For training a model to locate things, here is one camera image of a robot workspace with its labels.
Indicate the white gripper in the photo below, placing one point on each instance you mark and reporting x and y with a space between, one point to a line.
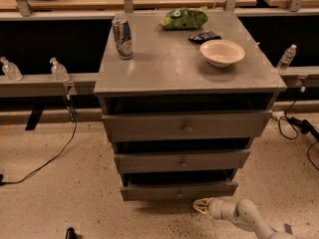
214 210

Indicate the grey bottom drawer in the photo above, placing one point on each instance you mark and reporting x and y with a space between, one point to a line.
146 192

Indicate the grey drawer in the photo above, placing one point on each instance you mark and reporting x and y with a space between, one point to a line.
146 192
180 161
178 126

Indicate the grey middle drawer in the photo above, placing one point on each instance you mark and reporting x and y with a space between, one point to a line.
180 161

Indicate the grey wooden drawer cabinet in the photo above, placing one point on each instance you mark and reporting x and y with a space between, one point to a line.
168 74

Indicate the grey top drawer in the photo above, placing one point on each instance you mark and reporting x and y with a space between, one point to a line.
178 126

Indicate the black object bottom edge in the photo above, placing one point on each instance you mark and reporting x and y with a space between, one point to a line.
71 234

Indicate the white bowl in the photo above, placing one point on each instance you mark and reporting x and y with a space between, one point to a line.
222 53

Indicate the dark blue snack packet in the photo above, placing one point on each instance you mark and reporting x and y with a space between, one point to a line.
204 37

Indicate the clear water bottle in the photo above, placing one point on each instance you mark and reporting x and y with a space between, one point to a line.
286 59

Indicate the silver blue drink can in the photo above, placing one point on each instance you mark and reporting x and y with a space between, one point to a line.
123 37

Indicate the green chip bag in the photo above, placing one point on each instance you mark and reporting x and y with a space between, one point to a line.
184 18

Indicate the clear pump bottle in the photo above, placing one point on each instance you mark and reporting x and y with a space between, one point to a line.
10 70
59 72

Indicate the clear pump bottle far left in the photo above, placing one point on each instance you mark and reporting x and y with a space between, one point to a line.
10 70

